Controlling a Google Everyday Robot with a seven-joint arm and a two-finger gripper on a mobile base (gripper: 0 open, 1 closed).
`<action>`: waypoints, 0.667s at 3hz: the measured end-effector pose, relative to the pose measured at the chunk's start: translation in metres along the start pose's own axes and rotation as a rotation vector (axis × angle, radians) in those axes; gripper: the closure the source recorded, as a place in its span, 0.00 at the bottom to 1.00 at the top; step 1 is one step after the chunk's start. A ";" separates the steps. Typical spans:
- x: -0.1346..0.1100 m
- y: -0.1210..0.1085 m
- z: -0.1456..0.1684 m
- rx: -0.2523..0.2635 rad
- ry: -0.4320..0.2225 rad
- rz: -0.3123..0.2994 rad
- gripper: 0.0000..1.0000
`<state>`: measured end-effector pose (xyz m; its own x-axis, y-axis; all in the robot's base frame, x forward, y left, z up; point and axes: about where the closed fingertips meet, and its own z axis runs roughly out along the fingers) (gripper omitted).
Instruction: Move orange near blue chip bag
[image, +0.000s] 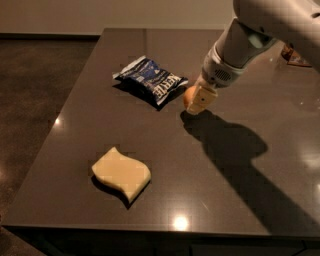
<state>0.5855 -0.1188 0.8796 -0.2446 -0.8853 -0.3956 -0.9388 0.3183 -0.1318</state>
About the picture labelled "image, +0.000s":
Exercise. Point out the snack package at table edge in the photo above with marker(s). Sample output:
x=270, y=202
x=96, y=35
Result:
x=292, y=57

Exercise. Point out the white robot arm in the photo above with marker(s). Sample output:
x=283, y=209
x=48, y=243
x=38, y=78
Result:
x=256, y=27

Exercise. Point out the orange fruit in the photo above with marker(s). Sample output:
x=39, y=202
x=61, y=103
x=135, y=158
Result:
x=188, y=95

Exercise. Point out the blue chip bag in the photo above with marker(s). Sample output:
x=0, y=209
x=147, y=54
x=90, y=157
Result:
x=158, y=82

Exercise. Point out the yellow wavy sponge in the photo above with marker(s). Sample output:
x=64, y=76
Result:
x=124, y=174

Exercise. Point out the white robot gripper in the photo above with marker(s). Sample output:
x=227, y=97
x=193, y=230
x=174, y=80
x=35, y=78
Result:
x=218, y=72

